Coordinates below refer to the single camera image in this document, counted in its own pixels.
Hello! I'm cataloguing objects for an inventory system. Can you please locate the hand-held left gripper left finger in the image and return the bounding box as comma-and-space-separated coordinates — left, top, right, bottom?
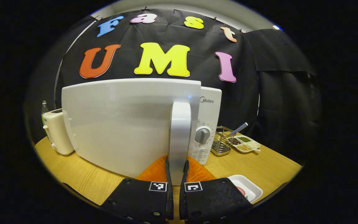
100, 156, 174, 224

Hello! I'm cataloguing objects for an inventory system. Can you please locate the white microwave oven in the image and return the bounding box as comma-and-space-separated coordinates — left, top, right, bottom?
62, 78, 222, 186

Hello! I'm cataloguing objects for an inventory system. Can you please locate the blue checkered straw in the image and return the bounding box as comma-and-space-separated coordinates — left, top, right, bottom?
228, 122, 248, 136

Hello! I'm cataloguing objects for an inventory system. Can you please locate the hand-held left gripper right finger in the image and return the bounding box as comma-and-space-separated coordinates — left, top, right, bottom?
179, 156, 254, 224

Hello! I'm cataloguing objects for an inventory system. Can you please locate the metal wire basket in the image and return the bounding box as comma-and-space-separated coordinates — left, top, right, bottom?
211, 126, 234, 156

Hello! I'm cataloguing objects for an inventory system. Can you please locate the clear plastic bottle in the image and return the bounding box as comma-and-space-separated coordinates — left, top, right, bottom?
41, 100, 49, 125

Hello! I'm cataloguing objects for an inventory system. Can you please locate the white divided bean dish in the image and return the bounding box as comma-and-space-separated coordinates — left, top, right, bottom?
232, 135, 261, 153

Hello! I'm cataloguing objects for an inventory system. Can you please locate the white square plate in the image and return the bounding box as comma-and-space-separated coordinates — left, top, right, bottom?
228, 175, 263, 204

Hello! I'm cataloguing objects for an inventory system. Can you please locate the cream toaster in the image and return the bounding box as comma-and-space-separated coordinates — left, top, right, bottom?
42, 108, 75, 155

